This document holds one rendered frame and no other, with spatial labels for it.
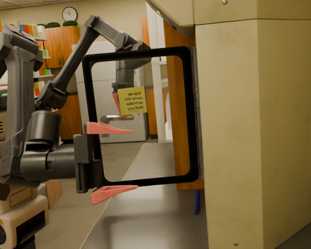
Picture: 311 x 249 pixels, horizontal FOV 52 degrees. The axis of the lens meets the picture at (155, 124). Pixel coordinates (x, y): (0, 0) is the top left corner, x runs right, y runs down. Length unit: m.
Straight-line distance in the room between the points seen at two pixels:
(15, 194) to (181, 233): 0.86
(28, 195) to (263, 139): 1.14
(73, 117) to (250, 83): 5.61
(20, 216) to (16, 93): 0.79
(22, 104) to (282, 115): 0.56
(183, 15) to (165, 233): 0.51
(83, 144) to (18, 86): 0.29
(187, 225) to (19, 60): 0.59
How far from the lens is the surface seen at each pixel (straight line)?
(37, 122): 0.63
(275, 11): 0.68
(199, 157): 0.97
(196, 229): 0.83
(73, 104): 6.09
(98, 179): 0.61
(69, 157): 0.58
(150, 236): 0.82
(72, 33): 6.26
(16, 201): 1.51
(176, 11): 0.62
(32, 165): 0.61
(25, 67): 0.86
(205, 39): 0.62
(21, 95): 0.79
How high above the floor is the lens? 1.35
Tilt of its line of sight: 11 degrees down
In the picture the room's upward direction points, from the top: 5 degrees counter-clockwise
